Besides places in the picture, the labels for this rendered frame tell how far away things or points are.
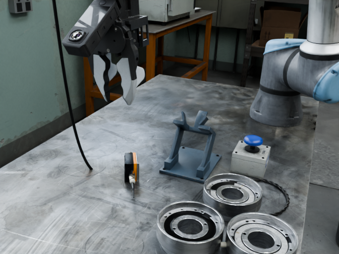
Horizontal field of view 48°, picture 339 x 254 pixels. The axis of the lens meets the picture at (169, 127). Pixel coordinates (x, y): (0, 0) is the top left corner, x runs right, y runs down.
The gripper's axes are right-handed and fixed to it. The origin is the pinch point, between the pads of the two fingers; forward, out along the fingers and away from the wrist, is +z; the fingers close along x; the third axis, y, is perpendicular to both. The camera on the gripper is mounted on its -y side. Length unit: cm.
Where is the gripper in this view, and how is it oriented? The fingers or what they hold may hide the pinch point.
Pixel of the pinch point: (115, 98)
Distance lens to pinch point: 70.3
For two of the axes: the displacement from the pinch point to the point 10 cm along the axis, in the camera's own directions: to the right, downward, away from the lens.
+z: 0.3, 9.1, 4.2
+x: -8.9, -1.7, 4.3
